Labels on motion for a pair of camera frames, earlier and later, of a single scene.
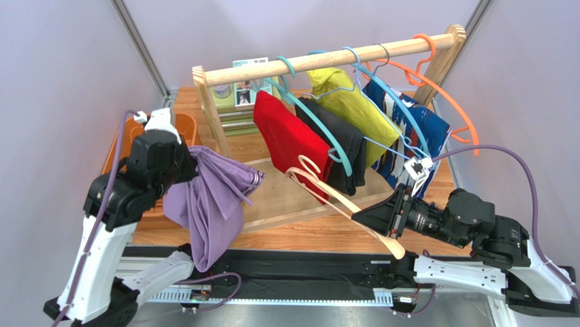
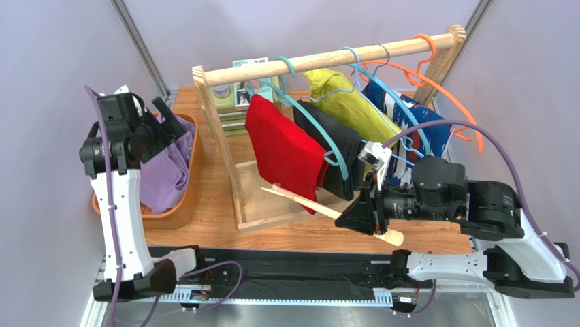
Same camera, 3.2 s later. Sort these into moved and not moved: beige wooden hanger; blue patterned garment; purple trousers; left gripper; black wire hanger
Moved: left gripper; purple trousers; beige wooden hanger
Not moved: blue patterned garment; black wire hanger
